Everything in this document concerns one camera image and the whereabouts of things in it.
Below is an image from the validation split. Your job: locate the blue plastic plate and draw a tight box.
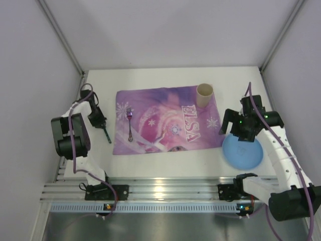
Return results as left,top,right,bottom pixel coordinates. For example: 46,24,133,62
222,134,264,170

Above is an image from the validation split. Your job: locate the green handled spoon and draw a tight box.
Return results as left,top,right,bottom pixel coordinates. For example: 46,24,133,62
103,127,112,144

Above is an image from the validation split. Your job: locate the iridescent rainbow fork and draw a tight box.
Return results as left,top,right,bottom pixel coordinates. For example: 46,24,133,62
126,107,133,142

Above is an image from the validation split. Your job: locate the beige cup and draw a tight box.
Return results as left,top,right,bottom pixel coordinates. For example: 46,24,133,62
196,83,214,108

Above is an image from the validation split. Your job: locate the purple Elsa placemat cloth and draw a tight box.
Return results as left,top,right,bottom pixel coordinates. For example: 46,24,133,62
113,86,224,155

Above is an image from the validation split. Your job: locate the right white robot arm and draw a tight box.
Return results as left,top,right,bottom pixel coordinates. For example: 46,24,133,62
218,95,320,221

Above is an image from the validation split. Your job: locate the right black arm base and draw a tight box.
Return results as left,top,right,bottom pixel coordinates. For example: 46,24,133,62
217,184,255,202

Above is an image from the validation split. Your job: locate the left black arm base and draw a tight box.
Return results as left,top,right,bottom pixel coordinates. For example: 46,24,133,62
79,183,129,201

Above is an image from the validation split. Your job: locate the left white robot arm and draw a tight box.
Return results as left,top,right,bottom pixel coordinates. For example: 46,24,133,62
51,97,108,186

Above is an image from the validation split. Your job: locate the aluminium mounting rail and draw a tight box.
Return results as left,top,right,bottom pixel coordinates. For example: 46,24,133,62
40,177,233,202

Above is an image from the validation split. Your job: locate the perforated cable duct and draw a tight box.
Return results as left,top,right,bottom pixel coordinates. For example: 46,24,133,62
50,202,253,213

